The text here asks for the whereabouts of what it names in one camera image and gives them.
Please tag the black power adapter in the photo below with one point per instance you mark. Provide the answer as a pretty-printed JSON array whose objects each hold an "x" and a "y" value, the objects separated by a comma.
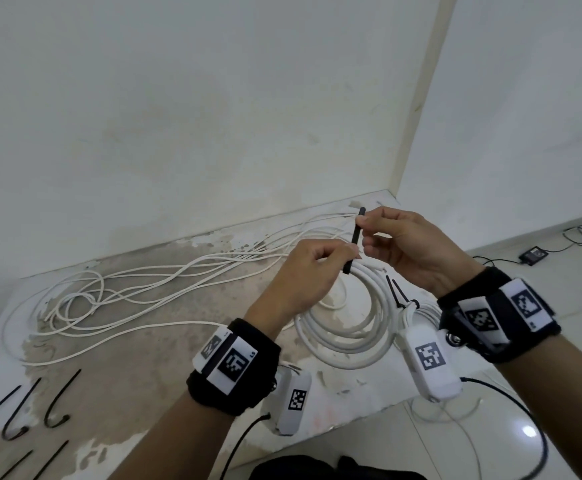
[{"x": 532, "y": 255}]

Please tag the person's right forearm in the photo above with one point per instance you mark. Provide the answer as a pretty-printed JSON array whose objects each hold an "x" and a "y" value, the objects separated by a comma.
[{"x": 566, "y": 404}]

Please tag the black wristband with markers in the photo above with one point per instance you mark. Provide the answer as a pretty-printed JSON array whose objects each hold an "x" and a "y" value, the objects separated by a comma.
[
  {"x": 251, "y": 379},
  {"x": 501, "y": 329}
]

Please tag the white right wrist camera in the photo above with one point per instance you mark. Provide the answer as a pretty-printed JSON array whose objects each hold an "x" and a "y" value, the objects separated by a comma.
[{"x": 431, "y": 362}]

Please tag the person's right hand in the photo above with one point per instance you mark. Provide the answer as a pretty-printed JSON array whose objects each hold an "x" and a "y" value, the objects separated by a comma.
[{"x": 421, "y": 254}]

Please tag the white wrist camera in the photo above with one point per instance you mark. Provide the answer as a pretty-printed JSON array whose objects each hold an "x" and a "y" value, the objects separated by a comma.
[
  {"x": 431, "y": 362},
  {"x": 291, "y": 399}
]

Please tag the person's left forearm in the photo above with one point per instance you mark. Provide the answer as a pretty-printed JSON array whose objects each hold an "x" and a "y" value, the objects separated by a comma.
[{"x": 181, "y": 444}]

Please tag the black right wristband with markers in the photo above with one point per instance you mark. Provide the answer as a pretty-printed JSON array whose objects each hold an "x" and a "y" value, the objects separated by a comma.
[{"x": 501, "y": 329}]

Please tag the black left wristband with markers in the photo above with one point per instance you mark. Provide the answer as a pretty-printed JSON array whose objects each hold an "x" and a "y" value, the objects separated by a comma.
[{"x": 251, "y": 379}]

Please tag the person's black clothing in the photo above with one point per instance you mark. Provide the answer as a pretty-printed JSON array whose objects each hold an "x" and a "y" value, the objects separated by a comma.
[{"x": 321, "y": 469}]

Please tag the person's left thumb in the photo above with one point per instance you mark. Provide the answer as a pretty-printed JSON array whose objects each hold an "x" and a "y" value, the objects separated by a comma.
[{"x": 336, "y": 270}]

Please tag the row of hooked black ties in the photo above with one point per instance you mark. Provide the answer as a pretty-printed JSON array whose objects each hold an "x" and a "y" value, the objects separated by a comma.
[{"x": 9, "y": 428}]

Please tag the person's right thumb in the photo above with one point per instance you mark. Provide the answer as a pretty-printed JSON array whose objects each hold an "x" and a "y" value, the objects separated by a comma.
[{"x": 378, "y": 249}]

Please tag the person's left hand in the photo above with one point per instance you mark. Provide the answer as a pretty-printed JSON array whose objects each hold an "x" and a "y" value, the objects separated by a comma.
[{"x": 291, "y": 284}]

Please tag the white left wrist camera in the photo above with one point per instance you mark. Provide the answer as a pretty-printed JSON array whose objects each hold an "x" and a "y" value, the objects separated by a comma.
[{"x": 291, "y": 399}]

